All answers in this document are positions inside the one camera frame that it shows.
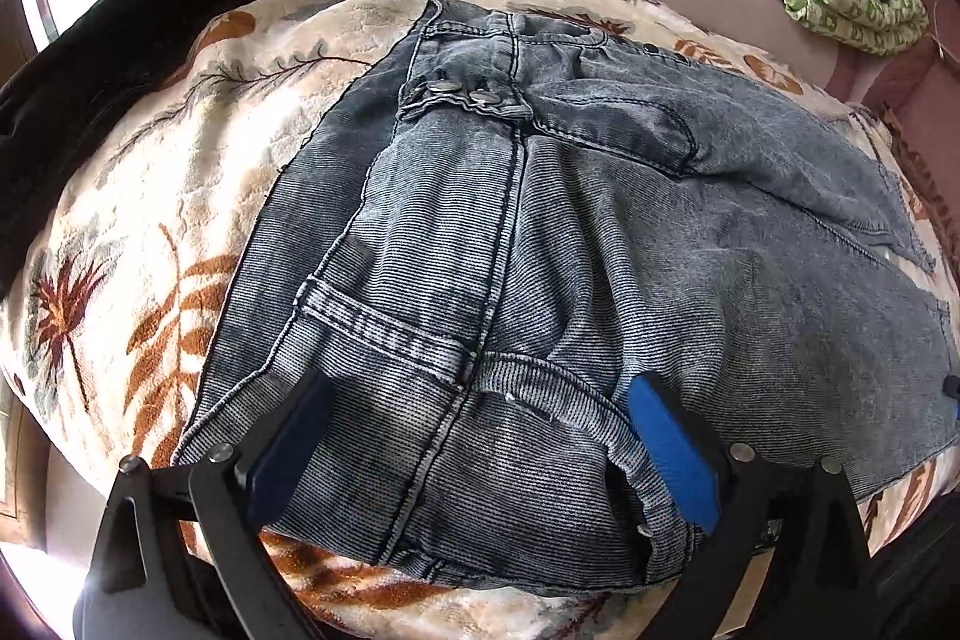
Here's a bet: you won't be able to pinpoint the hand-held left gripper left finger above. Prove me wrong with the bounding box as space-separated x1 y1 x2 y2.
79 370 335 640

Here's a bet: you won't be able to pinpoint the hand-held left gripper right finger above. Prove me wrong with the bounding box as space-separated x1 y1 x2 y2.
626 372 882 640

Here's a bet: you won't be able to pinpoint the grey denim pants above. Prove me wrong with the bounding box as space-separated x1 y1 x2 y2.
171 0 960 592

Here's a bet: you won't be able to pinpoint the leaf print blanket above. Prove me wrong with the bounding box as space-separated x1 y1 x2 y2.
0 0 960 640

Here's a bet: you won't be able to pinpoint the black garment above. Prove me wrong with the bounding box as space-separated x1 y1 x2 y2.
0 0 331 300

